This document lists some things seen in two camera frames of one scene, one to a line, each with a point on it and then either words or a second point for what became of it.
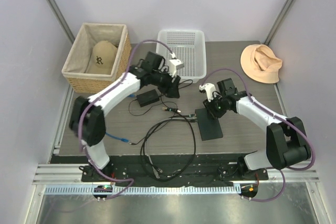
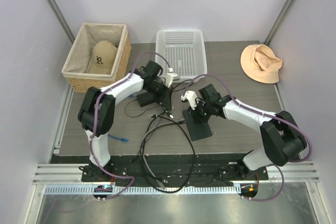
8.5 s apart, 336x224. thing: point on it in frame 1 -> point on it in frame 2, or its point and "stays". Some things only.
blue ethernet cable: (117, 138) stays
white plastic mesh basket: (188, 45) stays
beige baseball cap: (103, 57) stays
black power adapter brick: (147, 98) stays
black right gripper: (209, 106) -> (197, 117)
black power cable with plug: (145, 110) -> (154, 109)
